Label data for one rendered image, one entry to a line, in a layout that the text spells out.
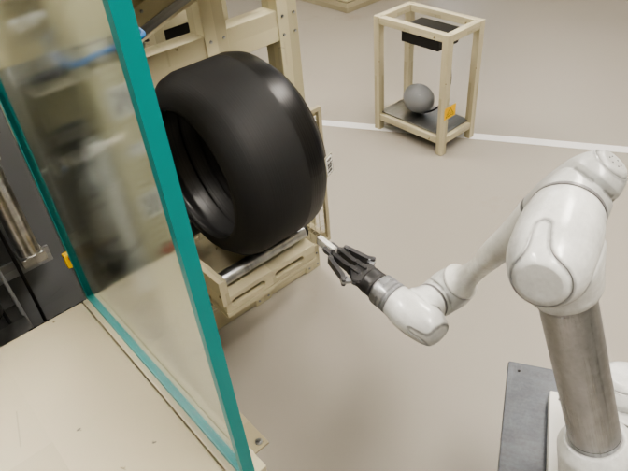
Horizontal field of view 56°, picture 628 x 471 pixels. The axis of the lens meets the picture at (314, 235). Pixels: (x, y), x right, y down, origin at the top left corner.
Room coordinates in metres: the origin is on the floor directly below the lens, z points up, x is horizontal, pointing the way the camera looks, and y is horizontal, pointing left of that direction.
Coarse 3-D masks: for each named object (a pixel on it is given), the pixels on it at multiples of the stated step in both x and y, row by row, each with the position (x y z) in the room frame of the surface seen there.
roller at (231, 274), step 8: (296, 232) 1.48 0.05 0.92; (304, 232) 1.49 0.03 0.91; (288, 240) 1.45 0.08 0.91; (296, 240) 1.47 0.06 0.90; (272, 248) 1.42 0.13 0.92; (280, 248) 1.43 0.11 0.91; (248, 256) 1.39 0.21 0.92; (256, 256) 1.38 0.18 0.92; (264, 256) 1.39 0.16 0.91; (272, 256) 1.41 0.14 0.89; (232, 264) 1.36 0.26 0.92; (240, 264) 1.35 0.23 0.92; (248, 264) 1.36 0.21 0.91; (256, 264) 1.37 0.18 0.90; (224, 272) 1.32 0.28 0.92; (232, 272) 1.32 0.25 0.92; (240, 272) 1.33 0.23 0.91; (248, 272) 1.36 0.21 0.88; (232, 280) 1.31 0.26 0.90
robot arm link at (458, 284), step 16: (512, 224) 0.90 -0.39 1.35; (496, 240) 0.92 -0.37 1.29; (480, 256) 0.96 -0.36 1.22; (496, 256) 0.91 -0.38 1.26; (448, 272) 1.12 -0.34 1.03; (464, 272) 1.08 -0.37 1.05; (480, 272) 1.01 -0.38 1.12; (448, 288) 1.08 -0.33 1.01; (464, 288) 1.07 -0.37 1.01; (448, 304) 1.06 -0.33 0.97; (464, 304) 1.08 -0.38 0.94
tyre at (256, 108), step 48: (192, 96) 1.43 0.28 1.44; (240, 96) 1.42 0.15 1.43; (288, 96) 1.46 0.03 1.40; (192, 144) 1.76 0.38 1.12; (240, 144) 1.31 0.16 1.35; (288, 144) 1.36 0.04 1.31; (192, 192) 1.66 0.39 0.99; (240, 192) 1.28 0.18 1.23; (288, 192) 1.31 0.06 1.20; (240, 240) 1.31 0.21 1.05
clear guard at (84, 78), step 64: (0, 0) 0.72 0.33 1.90; (64, 0) 0.55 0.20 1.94; (128, 0) 0.47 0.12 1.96; (0, 64) 0.83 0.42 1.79; (64, 64) 0.60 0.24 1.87; (128, 64) 0.46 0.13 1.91; (64, 128) 0.67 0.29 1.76; (128, 128) 0.50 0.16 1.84; (64, 192) 0.77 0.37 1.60; (128, 192) 0.55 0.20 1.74; (128, 256) 0.62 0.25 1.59; (192, 256) 0.47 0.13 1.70; (128, 320) 0.72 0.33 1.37; (192, 320) 0.49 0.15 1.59; (192, 384) 0.55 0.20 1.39
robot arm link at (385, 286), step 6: (384, 276) 1.13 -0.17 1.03; (390, 276) 1.13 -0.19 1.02; (378, 282) 1.11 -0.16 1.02; (384, 282) 1.11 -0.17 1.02; (390, 282) 1.10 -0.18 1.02; (396, 282) 1.11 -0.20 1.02; (372, 288) 1.10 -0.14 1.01; (378, 288) 1.09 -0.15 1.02; (384, 288) 1.09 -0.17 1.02; (390, 288) 1.09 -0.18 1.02; (396, 288) 1.08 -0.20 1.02; (372, 294) 1.09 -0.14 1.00; (378, 294) 1.08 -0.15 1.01; (384, 294) 1.07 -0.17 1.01; (390, 294) 1.07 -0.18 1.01; (372, 300) 1.09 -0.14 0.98; (378, 300) 1.07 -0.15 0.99; (384, 300) 1.06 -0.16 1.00; (378, 306) 1.07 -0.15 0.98
